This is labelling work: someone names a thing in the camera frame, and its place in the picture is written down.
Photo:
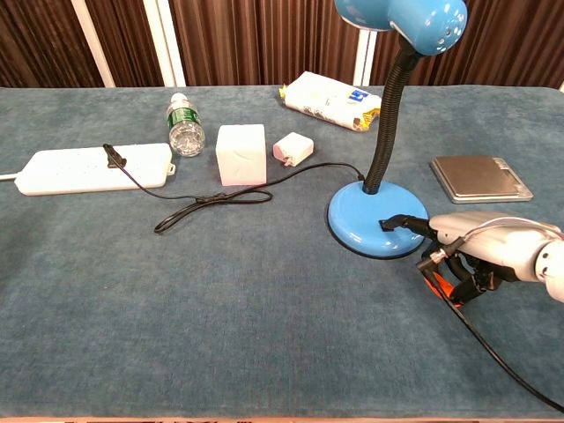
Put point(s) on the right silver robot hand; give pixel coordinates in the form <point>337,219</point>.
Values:
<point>489,242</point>

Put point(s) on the blue desk lamp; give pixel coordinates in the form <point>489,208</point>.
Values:
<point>374,211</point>

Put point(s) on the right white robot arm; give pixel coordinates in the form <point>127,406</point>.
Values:
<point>553,269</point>

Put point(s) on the silver digital scale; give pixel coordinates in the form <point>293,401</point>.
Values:
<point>478,176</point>

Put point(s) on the white snack package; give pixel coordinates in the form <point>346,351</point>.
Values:
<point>326,103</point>

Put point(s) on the white plug adapter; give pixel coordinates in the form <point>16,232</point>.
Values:
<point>294,147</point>

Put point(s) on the white cube box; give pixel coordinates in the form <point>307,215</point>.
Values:
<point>241,154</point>

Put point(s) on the blue-grey table cloth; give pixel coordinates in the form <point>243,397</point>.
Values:
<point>220,317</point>

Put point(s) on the brown pleated curtain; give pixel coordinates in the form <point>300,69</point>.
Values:
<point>264,39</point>

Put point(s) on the clear plastic water bottle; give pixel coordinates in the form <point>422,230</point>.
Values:
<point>185,128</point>

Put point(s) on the white power strip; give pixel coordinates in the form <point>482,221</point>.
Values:
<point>79,169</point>

